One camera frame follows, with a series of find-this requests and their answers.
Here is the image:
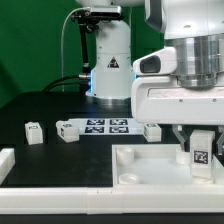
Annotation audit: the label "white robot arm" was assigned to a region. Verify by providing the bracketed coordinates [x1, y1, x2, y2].
[76, 0, 224, 127]

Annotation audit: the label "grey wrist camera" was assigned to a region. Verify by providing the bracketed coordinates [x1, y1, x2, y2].
[140, 56, 161, 73]

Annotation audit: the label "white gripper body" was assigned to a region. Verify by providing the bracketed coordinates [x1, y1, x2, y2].
[131, 47, 224, 125]

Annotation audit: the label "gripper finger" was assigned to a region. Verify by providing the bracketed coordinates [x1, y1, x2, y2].
[172, 124, 187, 151]
[216, 125, 224, 156]

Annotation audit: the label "white cable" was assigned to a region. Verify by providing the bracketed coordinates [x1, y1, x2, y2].
[60, 7, 88, 93]

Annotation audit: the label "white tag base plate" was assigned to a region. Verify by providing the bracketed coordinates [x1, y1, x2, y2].
[68, 118, 144, 135]

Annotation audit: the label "white square table top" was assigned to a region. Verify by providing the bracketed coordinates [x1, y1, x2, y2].
[112, 144, 224, 185]

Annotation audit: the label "black camera on stand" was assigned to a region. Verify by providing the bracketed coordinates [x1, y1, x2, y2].
[71, 6, 123, 75]

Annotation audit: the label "white U-shaped obstacle fence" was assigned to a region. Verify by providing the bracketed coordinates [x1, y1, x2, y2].
[0, 148, 224, 214]

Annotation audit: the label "black cables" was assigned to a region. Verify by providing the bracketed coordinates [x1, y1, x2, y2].
[42, 74, 92, 93]

